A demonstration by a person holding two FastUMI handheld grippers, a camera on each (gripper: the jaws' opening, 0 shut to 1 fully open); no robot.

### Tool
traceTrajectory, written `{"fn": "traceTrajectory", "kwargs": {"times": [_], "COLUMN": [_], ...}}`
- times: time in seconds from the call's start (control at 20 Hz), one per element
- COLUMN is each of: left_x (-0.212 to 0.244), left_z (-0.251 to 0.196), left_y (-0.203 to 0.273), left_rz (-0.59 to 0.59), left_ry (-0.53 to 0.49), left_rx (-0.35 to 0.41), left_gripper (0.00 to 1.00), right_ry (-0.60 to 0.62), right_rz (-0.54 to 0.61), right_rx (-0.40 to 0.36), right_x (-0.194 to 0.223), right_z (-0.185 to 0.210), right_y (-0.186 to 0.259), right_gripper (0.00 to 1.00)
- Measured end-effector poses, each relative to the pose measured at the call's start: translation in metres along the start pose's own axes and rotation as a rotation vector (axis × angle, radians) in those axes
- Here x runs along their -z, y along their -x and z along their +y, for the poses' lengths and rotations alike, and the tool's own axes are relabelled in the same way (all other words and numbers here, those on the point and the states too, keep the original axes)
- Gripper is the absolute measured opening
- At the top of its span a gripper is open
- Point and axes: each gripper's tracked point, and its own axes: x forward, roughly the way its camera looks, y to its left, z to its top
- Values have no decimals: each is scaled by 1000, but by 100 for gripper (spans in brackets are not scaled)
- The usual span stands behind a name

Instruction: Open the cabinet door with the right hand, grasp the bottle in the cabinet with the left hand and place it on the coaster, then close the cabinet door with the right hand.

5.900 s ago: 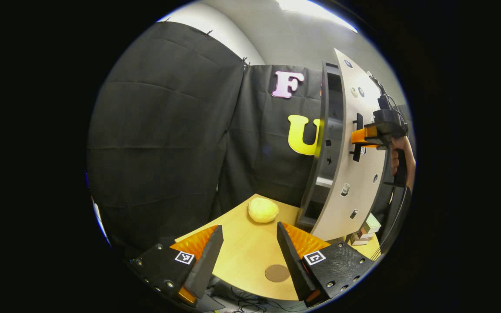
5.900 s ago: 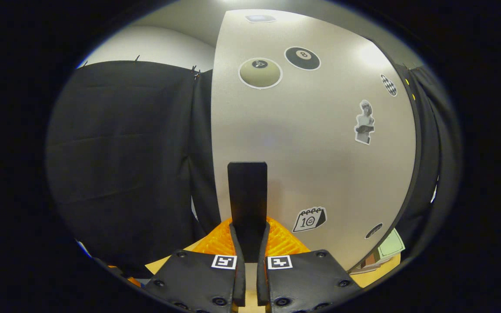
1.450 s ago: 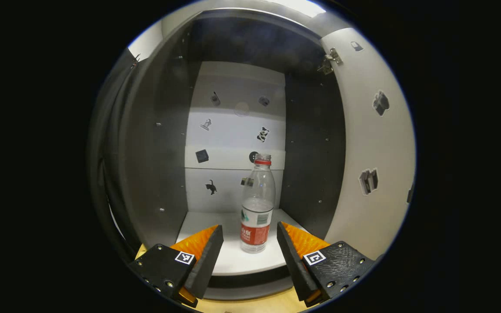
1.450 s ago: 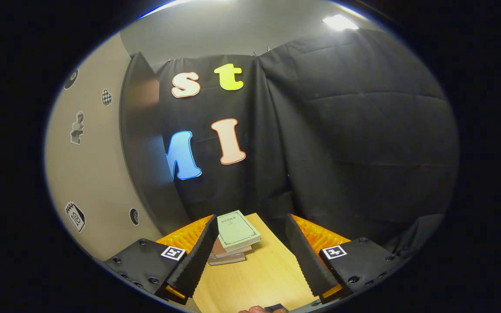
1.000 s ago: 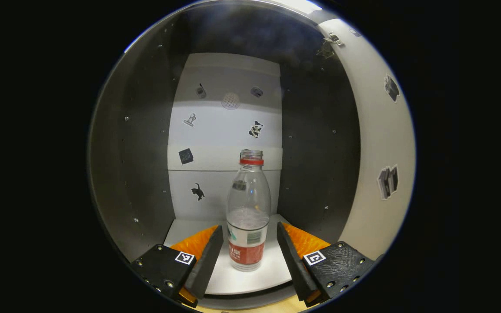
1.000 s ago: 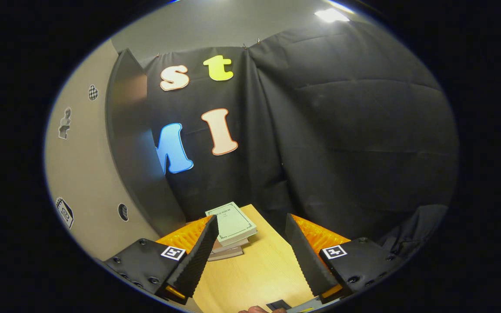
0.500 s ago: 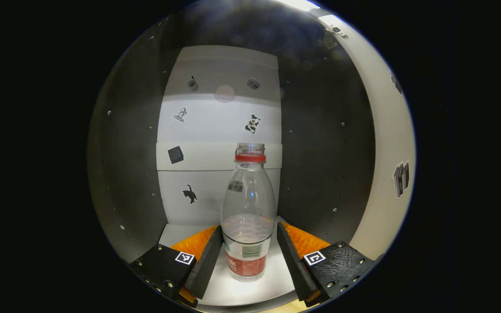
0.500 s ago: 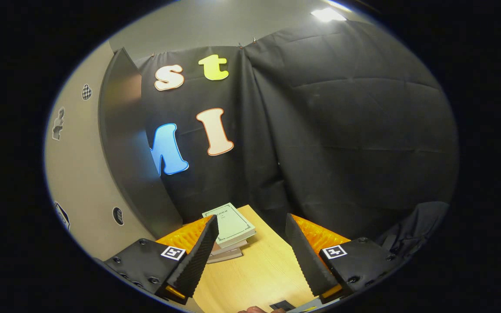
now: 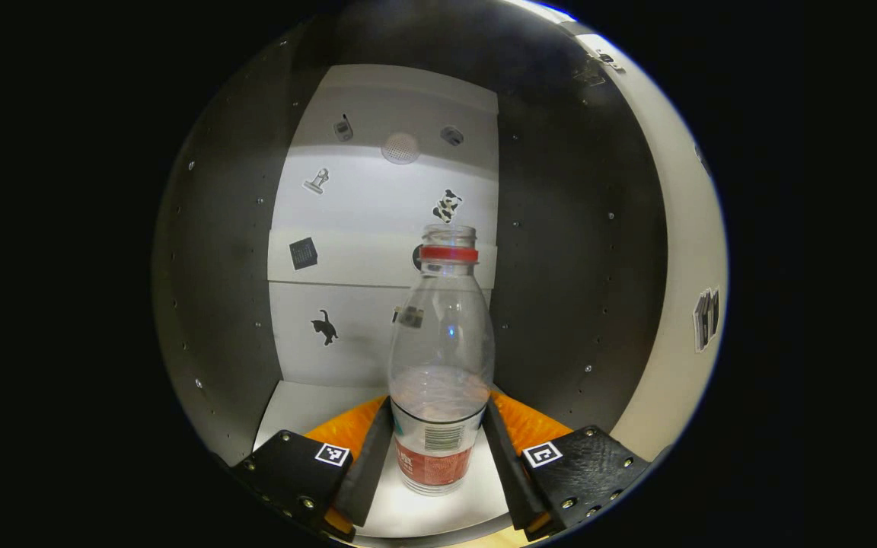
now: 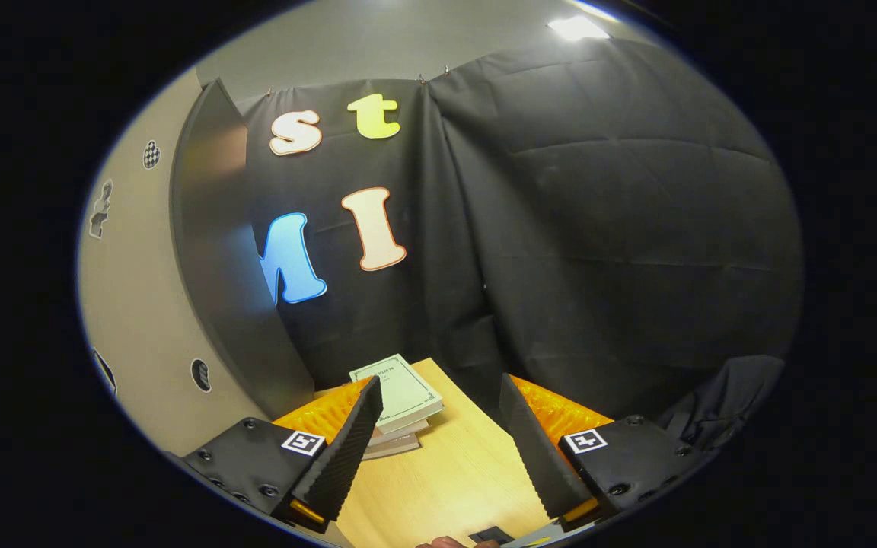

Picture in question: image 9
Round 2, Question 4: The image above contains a clear plastic bottle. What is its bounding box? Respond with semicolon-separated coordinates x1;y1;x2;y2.
388;224;496;497

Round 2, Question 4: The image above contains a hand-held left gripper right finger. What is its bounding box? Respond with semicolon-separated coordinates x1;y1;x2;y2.
482;392;652;541

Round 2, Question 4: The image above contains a metal door hinge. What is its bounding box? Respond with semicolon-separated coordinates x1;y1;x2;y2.
589;48;627;75

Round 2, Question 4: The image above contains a dark grey cabinet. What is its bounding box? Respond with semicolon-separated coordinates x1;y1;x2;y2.
151;0;671;545

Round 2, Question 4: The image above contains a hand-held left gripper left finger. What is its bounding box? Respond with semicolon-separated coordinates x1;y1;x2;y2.
229;396;396;543

